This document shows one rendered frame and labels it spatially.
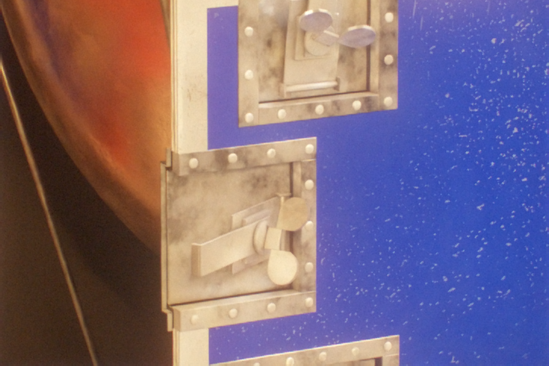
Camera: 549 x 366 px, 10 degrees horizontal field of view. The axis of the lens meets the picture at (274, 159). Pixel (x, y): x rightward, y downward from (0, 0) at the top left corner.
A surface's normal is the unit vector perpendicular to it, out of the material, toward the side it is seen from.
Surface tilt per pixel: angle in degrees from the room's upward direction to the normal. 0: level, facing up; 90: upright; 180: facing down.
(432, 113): 90
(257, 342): 90
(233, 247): 90
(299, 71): 100
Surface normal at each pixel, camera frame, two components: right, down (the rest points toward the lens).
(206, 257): 0.86, 0.11
